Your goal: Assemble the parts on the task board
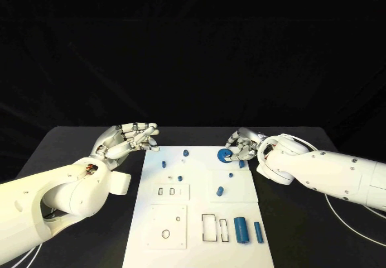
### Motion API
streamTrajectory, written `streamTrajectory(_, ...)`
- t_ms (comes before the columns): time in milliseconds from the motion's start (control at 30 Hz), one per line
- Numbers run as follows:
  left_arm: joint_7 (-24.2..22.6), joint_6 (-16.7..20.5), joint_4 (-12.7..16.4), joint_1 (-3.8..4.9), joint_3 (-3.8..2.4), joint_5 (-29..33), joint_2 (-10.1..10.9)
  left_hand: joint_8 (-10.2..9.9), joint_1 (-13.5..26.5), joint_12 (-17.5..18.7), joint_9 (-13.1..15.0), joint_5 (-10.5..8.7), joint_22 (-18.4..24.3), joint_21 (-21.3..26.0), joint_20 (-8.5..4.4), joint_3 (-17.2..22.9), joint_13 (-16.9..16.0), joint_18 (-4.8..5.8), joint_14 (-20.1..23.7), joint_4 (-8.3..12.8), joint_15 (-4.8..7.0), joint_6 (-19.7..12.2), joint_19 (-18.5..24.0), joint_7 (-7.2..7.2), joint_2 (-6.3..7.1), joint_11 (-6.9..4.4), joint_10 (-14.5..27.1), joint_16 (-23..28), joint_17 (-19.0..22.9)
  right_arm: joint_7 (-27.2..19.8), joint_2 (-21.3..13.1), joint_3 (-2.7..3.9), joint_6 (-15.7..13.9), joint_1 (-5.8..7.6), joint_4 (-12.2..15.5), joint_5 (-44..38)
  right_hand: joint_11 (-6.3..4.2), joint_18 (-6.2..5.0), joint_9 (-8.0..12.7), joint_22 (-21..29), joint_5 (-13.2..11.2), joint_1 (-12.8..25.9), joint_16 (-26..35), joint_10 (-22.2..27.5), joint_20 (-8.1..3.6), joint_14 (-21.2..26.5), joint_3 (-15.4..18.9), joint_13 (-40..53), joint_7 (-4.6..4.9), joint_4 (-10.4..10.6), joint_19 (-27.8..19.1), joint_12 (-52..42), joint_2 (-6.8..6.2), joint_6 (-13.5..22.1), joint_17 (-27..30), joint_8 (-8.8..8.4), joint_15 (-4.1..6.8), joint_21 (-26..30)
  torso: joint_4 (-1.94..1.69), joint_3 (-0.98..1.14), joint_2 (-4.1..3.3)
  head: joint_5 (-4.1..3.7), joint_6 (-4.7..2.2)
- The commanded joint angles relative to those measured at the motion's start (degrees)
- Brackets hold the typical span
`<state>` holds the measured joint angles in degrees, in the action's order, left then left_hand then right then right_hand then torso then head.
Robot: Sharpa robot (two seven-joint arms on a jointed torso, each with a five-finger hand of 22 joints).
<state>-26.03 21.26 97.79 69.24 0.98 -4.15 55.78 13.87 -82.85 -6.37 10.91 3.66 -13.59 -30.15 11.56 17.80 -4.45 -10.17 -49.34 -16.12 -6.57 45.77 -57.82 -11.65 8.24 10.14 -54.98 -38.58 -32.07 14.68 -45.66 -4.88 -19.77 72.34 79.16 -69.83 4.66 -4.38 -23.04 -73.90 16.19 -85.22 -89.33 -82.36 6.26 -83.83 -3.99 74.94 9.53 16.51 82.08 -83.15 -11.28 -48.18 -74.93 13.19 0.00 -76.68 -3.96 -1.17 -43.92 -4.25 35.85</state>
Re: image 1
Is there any thick blue cylinder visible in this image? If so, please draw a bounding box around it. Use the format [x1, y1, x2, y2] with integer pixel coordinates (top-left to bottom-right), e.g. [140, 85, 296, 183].
[233, 217, 250, 245]

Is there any thin blue cylinder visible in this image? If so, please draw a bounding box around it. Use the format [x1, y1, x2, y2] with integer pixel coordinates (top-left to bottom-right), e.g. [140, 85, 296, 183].
[253, 222, 264, 244]

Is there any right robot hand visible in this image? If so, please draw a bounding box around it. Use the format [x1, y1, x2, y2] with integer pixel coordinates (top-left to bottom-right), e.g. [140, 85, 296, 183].
[224, 127, 269, 162]

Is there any blue gear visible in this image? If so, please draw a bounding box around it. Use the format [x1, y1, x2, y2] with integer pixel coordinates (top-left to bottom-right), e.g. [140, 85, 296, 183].
[215, 148, 233, 163]

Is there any white task board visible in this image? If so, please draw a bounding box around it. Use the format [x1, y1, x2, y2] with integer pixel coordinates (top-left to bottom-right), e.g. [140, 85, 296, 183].
[120, 146, 276, 268]

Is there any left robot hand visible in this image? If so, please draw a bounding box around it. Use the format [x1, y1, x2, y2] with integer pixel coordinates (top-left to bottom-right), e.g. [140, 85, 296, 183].
[89, 122, 161, 171]

